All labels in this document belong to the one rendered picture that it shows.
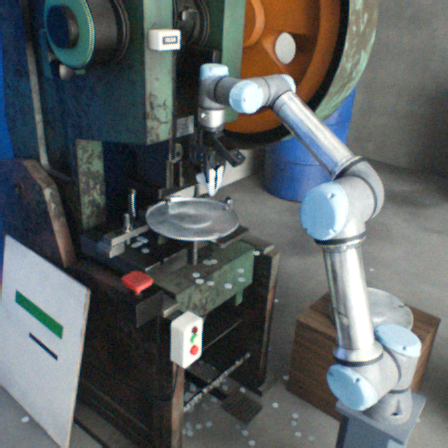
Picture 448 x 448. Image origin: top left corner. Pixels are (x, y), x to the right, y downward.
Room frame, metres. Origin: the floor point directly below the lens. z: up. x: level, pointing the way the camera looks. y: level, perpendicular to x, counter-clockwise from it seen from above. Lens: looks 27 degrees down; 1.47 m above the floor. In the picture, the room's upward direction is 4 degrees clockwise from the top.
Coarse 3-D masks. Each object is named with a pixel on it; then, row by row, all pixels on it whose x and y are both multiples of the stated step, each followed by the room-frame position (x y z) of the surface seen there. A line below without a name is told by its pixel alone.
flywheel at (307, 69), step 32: (256, 0) 1.74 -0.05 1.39; (288, 0) 1.69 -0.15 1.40; (320, 0) 1.62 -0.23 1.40; (256, 32) 1.72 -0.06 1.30; (288, 32) 1.68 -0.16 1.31; (320, 32) 1.57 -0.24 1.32; (256, 64) 1.75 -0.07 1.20; (288, 64) 1.67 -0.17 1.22; (320, 64) 1.57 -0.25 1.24; (320, 96) 1.62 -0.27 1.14; (224, 128) 1.77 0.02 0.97; (256, 128) 1.69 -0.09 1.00
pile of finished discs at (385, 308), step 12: (372, 288) 1.69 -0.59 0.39; (372, 300) 1.61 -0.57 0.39; (384, 300) 1.62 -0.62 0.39; (396, 300) 1.62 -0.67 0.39; (372, 312) 1.53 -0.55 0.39; (384, 312) 1.53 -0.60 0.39; (396, 312) 1.55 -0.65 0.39; (408, 312) 1.55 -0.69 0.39; (372, 324) 1.47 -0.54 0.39; (396, 324) 1.47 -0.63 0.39; (408, 324) 1.48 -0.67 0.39
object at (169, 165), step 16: (176, 96) 1.41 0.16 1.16; (192, 96) 1.47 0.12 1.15; (176, 112) 1.41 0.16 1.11; (192, 112) 1.47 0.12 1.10; (176, 128) 1.41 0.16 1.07; (192, 128) 1.47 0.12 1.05; (176, 144) 1.40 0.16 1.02; (144, 160) 1.44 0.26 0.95; (160, 160) 1.40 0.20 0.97; (176, 160) 1.40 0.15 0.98; (144, 176) 1.44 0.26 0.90; (160, 176) 1.40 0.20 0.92; (176, 176) 1.39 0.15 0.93; (192, 176) 1.43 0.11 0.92
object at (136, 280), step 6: (126, 276) 1.10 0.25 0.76; (132, 276) 1.10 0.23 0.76; (138, 276) 1.10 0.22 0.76; (144, 276) 1.10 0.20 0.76; (126, 282) 1.07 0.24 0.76; (132, 282) 1.07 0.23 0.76; (138, 282) 1.07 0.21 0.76; (144, 282) 1.07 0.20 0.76; (150, 282) 1.08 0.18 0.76; (132, 288) 1.06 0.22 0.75; (138, 288) 1.05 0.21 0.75; (144, 288) 1.06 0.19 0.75
